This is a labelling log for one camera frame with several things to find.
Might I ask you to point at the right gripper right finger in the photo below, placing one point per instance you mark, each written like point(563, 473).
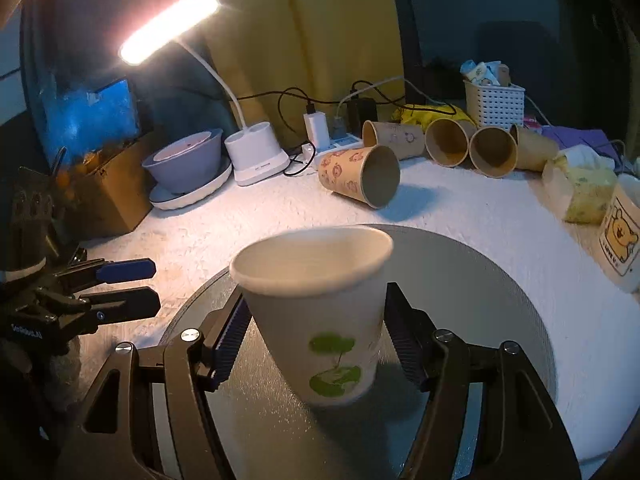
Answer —
point(436, 362)

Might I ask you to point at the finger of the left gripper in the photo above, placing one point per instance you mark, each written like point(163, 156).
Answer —
point(99, 271)
point(120, 306)

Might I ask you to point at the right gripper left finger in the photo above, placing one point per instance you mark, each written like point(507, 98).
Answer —
point(195, 363)

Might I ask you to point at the white paper cup green print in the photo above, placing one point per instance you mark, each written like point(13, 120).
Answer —
point(317, 297)

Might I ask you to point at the patterned brown cup lying front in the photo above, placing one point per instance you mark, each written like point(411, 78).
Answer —
point(370, 175)

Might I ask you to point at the round grey placemat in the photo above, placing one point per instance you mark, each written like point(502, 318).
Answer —
point(267, 433)

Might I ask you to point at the brown cardboard box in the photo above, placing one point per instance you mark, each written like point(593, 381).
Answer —
point(113, 199)

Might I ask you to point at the white plate under bowl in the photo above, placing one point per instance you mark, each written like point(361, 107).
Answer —
point(164, 200)

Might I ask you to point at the purple bowl with inner bowl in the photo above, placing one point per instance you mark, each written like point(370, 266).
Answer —
point(186, 164)

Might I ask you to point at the white tablecloth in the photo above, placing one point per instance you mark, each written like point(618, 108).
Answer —
point(593, 326)

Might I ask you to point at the white desk lamp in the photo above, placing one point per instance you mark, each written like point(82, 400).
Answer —
point(254, 150)

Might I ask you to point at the white bear mug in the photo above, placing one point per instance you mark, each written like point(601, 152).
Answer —
point(618, 236)

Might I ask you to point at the white power strip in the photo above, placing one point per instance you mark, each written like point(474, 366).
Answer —
point(313, 155)

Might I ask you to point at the yellow tissue pack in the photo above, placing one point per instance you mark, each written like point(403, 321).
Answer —
point(577, 194)

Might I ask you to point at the yellow bag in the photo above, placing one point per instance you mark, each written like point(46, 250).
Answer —
point(424, 115)

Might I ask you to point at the white charger plug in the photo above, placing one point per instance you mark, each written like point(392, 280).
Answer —
point(317, 130)

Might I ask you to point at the purple cloth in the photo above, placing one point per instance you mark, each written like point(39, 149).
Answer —
point(567, 137)

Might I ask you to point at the white lattice basket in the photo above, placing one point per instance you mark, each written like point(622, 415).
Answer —
point(495, 106)

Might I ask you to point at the black power adapter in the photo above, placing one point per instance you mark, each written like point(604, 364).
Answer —
point(360, 109)

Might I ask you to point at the yellow curtain left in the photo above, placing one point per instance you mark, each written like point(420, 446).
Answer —
point(261, 47)

